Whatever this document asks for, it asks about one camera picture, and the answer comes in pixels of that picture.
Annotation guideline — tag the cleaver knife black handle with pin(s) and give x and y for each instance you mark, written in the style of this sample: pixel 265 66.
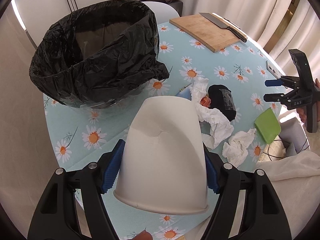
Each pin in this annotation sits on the cleaver knife black handle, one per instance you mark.
pixel 222 25

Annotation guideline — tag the daisy print blue tablecloth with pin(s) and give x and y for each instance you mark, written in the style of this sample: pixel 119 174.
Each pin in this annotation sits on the daisy print blue tablecloth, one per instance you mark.
pixel 81 135

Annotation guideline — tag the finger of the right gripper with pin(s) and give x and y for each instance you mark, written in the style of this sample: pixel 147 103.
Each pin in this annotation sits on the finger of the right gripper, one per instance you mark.
pixel 275 97
pixel 277 81

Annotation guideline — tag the white smartphone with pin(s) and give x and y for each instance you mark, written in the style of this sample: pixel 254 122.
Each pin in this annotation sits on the white smartphone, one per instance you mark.
pixel 274 71

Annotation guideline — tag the black stool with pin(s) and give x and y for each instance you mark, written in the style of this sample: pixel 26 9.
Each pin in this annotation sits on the black stool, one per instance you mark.
pixel 175 6

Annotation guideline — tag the right hand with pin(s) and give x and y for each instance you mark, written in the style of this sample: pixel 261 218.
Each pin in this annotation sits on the right hand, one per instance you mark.
pixel 302 114

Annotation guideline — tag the green pouch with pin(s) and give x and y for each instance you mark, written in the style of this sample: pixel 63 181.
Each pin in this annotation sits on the green pouch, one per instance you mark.
pixel 268 125

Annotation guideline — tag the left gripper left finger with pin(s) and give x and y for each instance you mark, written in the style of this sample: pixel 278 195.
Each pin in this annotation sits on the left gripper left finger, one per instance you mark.
pixel 55 216

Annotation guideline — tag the black bundle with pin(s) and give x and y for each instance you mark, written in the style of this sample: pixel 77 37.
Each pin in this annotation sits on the black bundle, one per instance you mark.
pixel 221 99

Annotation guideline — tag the left hand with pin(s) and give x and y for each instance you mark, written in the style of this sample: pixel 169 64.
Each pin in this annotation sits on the left hand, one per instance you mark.
pixel 144 235

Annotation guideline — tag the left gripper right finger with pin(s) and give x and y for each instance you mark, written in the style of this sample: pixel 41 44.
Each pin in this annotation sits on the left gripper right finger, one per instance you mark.
pixel 263 216

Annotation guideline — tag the wooden cutting board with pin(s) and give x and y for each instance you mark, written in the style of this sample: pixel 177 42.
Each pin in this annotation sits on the wooden cutting board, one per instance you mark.
pixel 206 32

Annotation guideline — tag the black trash bag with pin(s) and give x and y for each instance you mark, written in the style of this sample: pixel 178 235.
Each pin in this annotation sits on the black trash bag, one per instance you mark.
pixel 99 52

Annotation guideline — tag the colourful snack wrapper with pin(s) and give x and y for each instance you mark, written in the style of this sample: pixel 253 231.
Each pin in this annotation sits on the colourful snack wrapper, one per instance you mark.
pixel 196 94

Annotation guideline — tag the clear plastic bin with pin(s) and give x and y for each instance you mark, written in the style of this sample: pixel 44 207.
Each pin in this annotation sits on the clear plastic bin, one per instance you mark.
pixel 108 103

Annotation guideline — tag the white chair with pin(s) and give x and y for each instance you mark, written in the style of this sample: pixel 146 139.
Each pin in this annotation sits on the white chair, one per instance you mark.
pixel 163 12

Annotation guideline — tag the white paper cup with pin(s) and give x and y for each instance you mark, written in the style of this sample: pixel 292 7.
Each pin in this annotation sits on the white paper cup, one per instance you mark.
pixel 163 169

